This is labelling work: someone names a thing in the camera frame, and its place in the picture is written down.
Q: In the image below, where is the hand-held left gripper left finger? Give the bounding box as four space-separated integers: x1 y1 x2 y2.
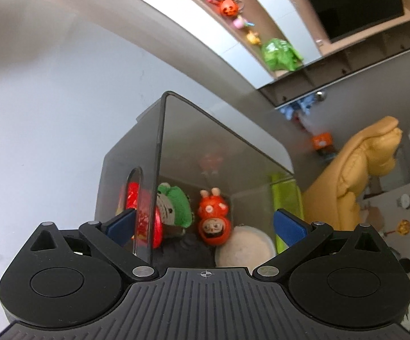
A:
28 208 159 283

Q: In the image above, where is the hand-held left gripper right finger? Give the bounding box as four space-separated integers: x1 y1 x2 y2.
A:
252 208 385 283

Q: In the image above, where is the green storage box lid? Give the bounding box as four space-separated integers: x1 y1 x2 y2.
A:
269 173 306 255

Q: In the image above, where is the transparent grey storage box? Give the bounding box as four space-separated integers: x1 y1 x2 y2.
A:
95 91 296 270

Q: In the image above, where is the white marble desktop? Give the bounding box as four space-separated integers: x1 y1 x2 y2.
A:
0 0 319 340

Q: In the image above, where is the red shiny toy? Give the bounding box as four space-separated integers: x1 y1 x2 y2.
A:
118 181 165 249

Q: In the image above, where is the beige round disc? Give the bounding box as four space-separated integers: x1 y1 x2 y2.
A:
214 224 277 268

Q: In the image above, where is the green hat knitted doll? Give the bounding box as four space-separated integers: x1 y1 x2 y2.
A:
155 182 195 237

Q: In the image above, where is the dark round item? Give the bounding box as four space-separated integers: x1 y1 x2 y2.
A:
158 233 217 269

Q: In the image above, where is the orange tumbler doll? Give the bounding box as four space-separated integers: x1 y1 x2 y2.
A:
196 188 234 246

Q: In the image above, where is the yellow leather chair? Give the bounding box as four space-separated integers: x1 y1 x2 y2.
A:
302 116 404 243

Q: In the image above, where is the orange toy box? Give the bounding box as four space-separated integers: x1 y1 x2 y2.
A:
311 133 334 152

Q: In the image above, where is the blue plush doll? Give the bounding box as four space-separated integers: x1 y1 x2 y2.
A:
279 95 316 120

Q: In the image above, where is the brown side shelf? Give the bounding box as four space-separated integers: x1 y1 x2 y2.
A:
258 14 410 107

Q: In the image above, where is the pink toy cup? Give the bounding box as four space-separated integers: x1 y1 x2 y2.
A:
232 16 254 29

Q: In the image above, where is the orange pumpkin basket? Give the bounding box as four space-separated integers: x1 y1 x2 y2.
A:
218 0 242 18

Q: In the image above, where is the white and wood wall cabinet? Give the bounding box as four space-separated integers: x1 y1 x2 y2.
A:
185 0 410 91

